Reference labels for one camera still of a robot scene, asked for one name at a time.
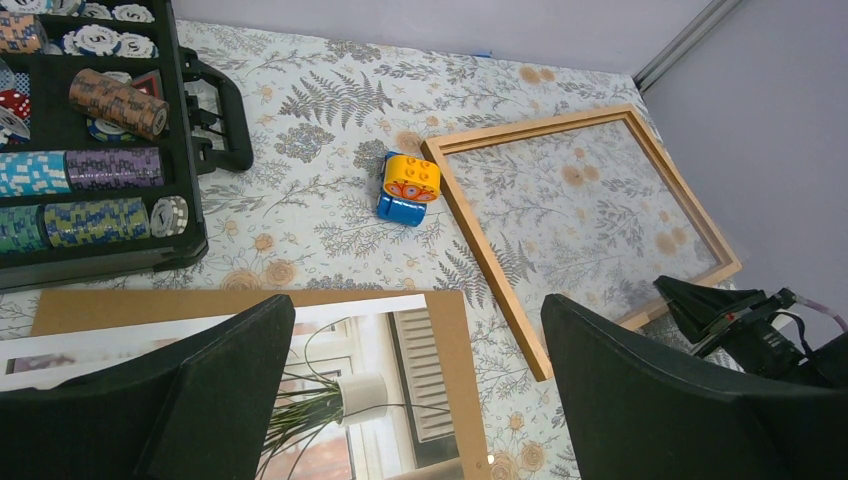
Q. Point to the purple poker chip stack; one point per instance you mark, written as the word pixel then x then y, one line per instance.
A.
pixel 137 167

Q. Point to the blue yellow poker chip stack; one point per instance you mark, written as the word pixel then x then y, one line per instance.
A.
pixel 96 222

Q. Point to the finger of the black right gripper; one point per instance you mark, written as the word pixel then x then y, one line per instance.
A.
pixel 695 307

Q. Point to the orange poker chip roll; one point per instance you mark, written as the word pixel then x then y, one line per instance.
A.
pixel 105 98

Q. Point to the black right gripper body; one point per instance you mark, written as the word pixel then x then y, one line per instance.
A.
pixel 768 340

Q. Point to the green poker chip stack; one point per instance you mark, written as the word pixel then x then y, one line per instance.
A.
pixel 21 229

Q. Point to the cyan poker chip stack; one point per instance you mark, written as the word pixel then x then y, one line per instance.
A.
pixel 33 173

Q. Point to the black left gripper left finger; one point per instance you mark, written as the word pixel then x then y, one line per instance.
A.
pixel 198 408

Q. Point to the photo print of window plant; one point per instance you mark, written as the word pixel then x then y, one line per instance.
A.
pixel 301 414

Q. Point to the brown cardboard backing board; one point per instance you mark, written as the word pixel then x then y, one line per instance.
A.
pixel 457 371

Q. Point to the black poker chip case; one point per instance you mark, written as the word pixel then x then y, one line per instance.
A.
pixel 44 44

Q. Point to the floral patterned table mat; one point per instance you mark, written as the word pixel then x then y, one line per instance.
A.
pixel 552 181

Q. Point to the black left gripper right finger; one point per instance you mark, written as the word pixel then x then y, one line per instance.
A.
pixel 638 409

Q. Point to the yellow and blue toy block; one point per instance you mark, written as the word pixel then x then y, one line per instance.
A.
pixel 408 185

